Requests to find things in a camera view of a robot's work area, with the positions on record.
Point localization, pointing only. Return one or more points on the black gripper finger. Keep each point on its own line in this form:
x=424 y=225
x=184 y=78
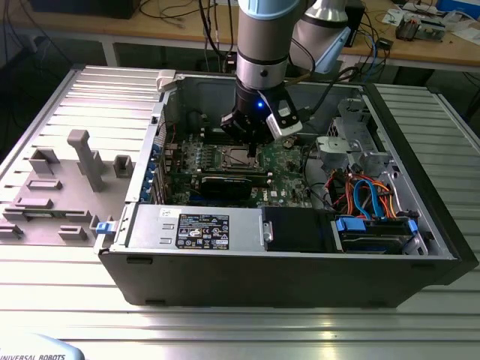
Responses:
x=262 y=135
x=232 y=127

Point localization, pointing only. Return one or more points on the silver CPU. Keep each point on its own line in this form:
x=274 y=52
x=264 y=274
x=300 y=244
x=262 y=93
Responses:
x=236 y=157

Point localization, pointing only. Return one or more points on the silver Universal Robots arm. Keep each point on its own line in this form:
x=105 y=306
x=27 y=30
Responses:
x=262 y=45

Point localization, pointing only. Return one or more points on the black RAM slot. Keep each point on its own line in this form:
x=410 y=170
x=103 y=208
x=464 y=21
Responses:
x=258 y=172

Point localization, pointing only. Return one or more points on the CPU socket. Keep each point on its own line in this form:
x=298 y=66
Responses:
x=223 y=166

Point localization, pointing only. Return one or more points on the round coin battery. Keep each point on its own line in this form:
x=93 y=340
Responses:
x=289 y=143

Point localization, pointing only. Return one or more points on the green motherboard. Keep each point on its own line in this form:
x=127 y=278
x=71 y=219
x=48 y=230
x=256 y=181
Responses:
x=285 y=176

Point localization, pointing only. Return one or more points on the black graphics card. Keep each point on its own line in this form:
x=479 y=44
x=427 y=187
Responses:
x=225 y=187

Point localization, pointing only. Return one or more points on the silver metal drive cage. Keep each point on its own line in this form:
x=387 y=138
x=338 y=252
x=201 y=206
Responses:
x=332 y=148

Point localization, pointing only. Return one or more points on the blue card retention tabs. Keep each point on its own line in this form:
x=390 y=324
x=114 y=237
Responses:
x=150 y=170

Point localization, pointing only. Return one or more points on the wooden desk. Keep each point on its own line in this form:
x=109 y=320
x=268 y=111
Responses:
x=168 y=28

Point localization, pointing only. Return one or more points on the hard disk in blue carrier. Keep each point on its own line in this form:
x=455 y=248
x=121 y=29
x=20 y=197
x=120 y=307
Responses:
x=350 y=227

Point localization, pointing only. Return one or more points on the silver power supply unit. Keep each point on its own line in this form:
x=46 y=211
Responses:
x=150 y=228

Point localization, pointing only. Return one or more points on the tall black box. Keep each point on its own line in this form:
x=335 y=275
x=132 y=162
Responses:
x=358 y=22

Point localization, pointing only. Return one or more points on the black PC case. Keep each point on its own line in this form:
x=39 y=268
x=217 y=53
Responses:
x=262 y=281

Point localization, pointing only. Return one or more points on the small black box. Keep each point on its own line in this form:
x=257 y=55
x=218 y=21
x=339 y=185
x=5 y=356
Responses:
x=384 y=43

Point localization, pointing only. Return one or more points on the blue case latch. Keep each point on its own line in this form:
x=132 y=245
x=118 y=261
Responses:
x=105 y=228

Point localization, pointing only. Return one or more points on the white paper sheet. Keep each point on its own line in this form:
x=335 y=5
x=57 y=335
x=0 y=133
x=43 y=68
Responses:
x=392 y=17

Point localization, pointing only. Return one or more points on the metal heat sink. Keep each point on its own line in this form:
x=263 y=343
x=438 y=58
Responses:
x=407 y=30

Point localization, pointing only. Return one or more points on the grey parts rack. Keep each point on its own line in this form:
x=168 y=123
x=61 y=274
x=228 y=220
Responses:
x=75 y=210

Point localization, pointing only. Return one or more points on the black monitor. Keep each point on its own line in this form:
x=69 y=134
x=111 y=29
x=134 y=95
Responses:
x=75 y=7

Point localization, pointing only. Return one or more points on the green RAM stick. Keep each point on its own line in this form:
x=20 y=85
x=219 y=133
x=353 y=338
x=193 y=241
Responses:
x=54 y=215

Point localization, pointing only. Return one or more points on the grey electronic device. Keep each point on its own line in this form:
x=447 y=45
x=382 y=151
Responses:
x=433 y=30

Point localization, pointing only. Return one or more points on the pale blue teach pendant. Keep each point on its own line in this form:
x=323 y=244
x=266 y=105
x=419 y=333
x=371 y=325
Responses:
x=37 y=348

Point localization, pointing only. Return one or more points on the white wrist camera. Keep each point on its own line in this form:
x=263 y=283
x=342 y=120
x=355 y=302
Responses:
x=287 y=127

